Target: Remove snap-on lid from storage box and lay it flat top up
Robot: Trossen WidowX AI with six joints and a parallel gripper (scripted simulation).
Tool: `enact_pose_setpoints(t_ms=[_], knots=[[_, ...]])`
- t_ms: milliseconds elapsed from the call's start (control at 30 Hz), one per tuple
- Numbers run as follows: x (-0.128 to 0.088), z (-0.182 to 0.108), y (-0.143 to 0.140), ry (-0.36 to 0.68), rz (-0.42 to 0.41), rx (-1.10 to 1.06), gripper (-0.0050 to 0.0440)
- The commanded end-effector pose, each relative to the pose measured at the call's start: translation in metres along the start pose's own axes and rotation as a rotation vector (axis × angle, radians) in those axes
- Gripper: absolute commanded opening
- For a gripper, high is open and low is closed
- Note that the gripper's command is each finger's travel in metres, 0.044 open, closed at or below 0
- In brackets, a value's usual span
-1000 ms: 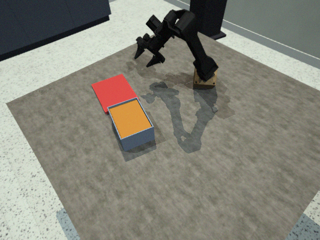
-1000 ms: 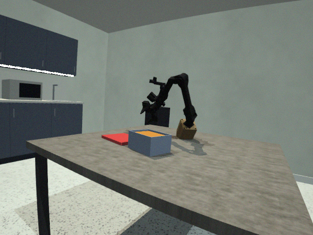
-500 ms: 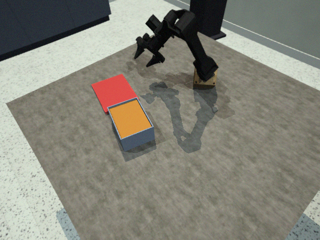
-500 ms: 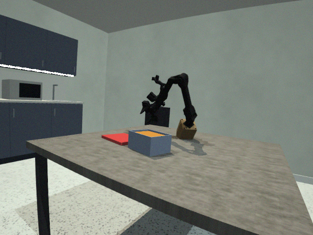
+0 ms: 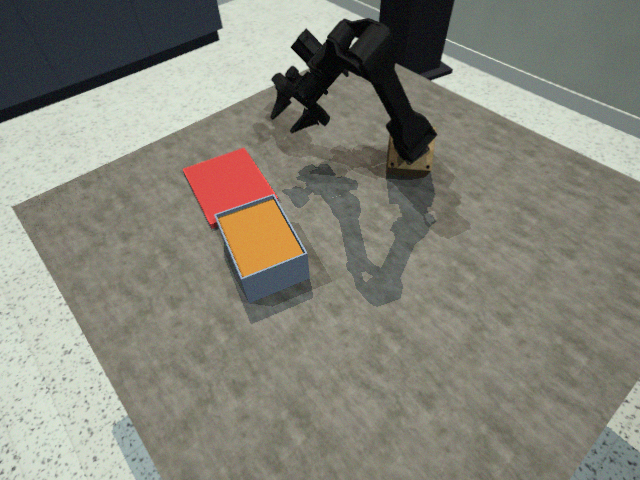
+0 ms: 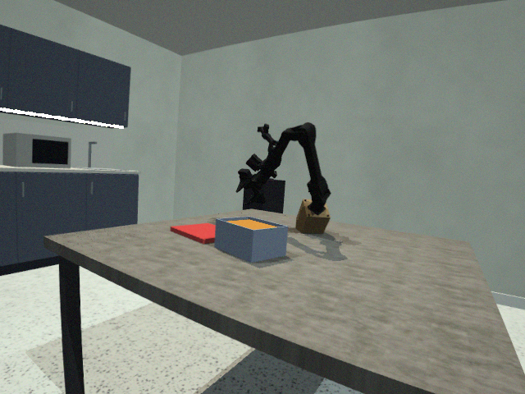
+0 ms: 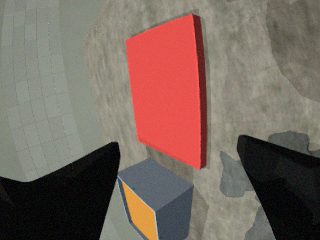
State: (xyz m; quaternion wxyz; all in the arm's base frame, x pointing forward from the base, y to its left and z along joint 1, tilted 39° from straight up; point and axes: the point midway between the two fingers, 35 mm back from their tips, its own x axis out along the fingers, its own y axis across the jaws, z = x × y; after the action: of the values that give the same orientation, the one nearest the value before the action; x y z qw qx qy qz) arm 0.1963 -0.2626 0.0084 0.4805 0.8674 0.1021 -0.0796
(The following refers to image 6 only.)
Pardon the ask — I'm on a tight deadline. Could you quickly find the red lid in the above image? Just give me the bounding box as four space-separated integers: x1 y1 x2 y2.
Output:
171 223 215 244

